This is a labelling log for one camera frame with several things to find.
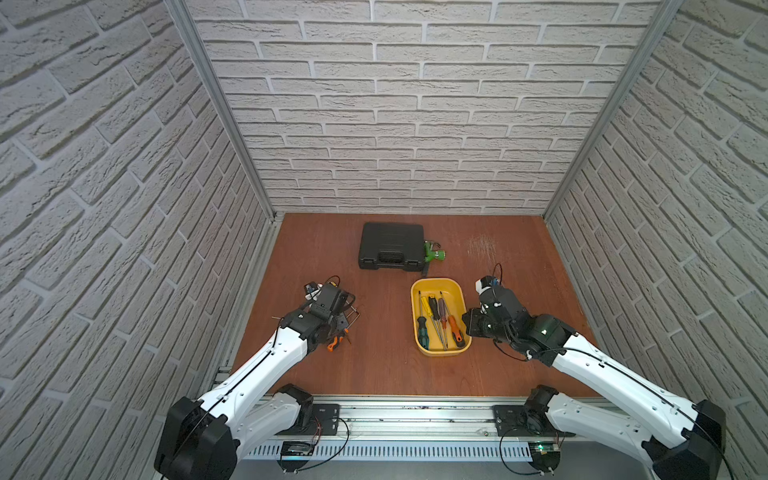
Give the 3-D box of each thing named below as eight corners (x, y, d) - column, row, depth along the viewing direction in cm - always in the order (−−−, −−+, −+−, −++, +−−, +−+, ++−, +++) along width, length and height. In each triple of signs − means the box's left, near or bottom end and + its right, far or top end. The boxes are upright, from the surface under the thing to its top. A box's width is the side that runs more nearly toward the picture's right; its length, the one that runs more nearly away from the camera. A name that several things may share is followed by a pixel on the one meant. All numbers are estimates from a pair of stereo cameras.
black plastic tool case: (359, 272, 104) (357, 264, 100) (363, 231, 116) (362, 222, 112) (425, 273, 104) (426, 264, 100) (421, 232, 116) (423, 222, 112)
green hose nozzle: (424, 262, 107) (425, 256, 104) (423, 246, 112) (424, 240, 109) (444, 262, 107) (445, 257, 104) (442, 246, 112) (443, 240, 109)
